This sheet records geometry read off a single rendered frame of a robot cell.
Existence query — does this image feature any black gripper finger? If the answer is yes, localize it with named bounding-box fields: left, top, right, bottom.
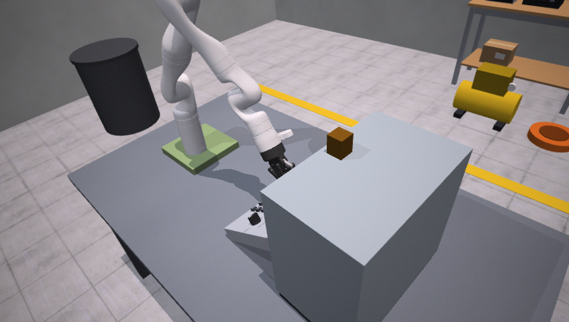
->
left=275, top=159, right=295, bottom=176
left=268, top=164, right=281, bottom=179

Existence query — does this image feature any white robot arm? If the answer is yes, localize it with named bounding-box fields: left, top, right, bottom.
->
left=154, top=0, right=294, bottom=156

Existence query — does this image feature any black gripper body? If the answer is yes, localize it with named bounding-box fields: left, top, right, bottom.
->
left=260, top=142, right=288, bottom=173

